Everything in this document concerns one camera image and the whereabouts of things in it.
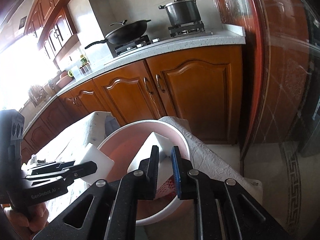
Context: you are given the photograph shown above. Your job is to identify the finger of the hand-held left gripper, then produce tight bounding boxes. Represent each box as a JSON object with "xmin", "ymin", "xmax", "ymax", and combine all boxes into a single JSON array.
[
  {"xmin": 24, "ymin": 161, "xmax": 98, "ymax": 188},
  {"xmin": 29, "ymin": 160, "xmax": 76, "ymax": 172}
]

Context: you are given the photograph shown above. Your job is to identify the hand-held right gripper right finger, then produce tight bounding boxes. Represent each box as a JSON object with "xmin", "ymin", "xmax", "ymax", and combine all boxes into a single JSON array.
[{"xmin": 171, "ymin": 145, "xmax": 292, "ymax": 240}]

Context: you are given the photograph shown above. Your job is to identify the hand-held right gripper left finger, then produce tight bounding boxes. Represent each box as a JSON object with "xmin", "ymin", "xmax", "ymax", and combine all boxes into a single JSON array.
[{"xmin": 32, "ymin": 145, "xmax": 160, "ymax": 240}]

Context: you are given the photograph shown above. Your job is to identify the white foam block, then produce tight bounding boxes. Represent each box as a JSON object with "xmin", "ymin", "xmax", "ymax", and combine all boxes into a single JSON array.
[
  {"xmin": 127, "ymin": 131, "xmax": 173, "ymax": 180},
  {"xmin": 81, "ymin": 142, "xmax": 115, "ymax": 182}
]

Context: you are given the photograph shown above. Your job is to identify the white tissue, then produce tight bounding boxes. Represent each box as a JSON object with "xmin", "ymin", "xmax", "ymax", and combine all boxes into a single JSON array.
[{"xmin": 26, "ymin": 154, "xmax": 45, "ymax": 167}]

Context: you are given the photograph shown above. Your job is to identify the pink plastic bucket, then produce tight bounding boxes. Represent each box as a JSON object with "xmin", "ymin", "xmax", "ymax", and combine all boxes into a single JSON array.
[{"xmin": 96, "ymin": 119, "xmax": 193, "ymax": 227}]

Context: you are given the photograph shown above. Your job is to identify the person's left hand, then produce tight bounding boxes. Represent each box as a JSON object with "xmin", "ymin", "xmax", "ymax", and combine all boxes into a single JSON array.
[{"xmin": 1, "ymin": 201, "xmax": 50, "ymax": 240}]

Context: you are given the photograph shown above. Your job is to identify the red foam net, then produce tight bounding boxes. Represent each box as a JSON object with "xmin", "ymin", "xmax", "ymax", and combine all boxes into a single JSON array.
[{"xmin": 155, "ymin": 176, "xmax": 178, "ymax": 200}]

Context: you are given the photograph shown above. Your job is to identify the white patterned tablecloth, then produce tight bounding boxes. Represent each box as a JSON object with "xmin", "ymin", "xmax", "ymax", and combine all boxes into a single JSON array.
[{"xmin": 21, "ymin": 112, "xmax": 263, "ymax": 240}]

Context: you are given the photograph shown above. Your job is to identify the utensil rack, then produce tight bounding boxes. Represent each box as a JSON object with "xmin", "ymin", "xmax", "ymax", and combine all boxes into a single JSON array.
[{"xmin": 27, "ymin": 85, "xmax": 49, "ymax": 100}]

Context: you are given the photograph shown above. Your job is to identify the wooden base cabinets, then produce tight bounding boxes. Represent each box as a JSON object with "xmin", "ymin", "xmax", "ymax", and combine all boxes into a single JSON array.
[{"xmin": 20, "ymin": 45, "xmax": 244, "ymax": 160}]

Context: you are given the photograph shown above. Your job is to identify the pink clay pot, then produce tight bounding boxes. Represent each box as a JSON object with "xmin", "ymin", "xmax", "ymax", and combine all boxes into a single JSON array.
[{"xmin": 55, "ymin": 71, "xmax": 74, "ymax": 87}]

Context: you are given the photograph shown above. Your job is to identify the speckled white kitchen countertop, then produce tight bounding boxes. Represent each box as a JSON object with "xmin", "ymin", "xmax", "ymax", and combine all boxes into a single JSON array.
[{"xmin": 19, "ymin": 24, "xmax": 247, "ymax": 140}]

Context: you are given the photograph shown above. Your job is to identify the gas stove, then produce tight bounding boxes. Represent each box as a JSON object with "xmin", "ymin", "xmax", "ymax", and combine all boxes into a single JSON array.
[{"xmin": 114, "ymin": 21, "xmax": 213, "ymax": 55}]

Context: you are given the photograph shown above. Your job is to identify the black wok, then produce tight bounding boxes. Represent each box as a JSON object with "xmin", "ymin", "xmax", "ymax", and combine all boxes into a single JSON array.
[{"xmin": 84, "ymin": 19, "xmax": 152, "ymax": 50}]

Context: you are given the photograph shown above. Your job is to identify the steel stockpot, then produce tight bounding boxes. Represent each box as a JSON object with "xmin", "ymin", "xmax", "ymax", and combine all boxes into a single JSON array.
[{"xmin": 158, "ymin": 0, "xmax": 202, "ymax": 27}]

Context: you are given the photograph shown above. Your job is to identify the clear cup with green handle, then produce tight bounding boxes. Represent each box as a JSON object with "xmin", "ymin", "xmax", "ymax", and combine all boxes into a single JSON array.
[{"xmin": 67, "ymin": 66, "xmax": 82, "ymax": 79}]

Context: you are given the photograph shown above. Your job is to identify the red wooden door frame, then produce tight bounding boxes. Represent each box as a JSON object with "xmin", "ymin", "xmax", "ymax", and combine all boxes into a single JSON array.
[{"xmin": 210, "ymin": 0, "xmax": 272, "ymax": 162}]

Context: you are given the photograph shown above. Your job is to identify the wooden wall cabinets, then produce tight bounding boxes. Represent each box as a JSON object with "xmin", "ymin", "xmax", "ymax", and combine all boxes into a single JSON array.
[{"xmin": 24, "ymin": 0, "xmax": 83, "ymax": 64}]

